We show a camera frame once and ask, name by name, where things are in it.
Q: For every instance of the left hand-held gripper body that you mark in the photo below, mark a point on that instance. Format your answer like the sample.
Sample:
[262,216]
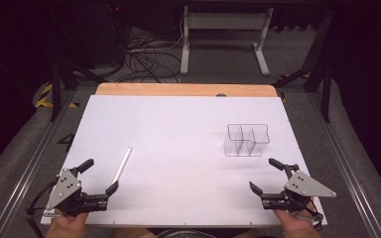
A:
[64,186]

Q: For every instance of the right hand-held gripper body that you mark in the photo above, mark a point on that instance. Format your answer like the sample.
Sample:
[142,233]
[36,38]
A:
[306,188]

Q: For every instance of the white pen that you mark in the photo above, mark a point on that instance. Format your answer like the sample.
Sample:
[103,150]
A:
[123,163]

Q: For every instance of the clear plastic desk organizer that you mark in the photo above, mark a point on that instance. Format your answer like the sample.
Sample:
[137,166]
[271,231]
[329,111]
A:
[247,140]

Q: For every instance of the person's right hand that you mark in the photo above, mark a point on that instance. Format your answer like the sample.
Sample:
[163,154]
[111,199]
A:
[296,220]

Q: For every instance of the person's left hand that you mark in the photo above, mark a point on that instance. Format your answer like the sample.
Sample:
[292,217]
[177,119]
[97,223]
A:
[72,222]

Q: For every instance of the black metal stand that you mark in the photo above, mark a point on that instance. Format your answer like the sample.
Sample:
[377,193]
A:
[56,89]
[325,89]

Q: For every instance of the wooden table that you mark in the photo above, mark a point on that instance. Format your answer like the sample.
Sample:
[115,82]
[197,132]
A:
[178,90]

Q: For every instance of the black equipment case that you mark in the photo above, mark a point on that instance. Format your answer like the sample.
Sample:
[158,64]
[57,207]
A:
[107,33]

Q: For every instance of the black triangular bracket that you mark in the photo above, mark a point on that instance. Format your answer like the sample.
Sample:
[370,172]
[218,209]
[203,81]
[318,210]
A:
[67,140]

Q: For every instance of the aluminium floor rail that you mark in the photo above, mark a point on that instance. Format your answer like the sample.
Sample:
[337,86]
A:
[29,168]
[347,168]

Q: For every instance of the white metal stand frame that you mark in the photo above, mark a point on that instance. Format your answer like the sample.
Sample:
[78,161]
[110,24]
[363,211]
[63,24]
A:
[225,21]

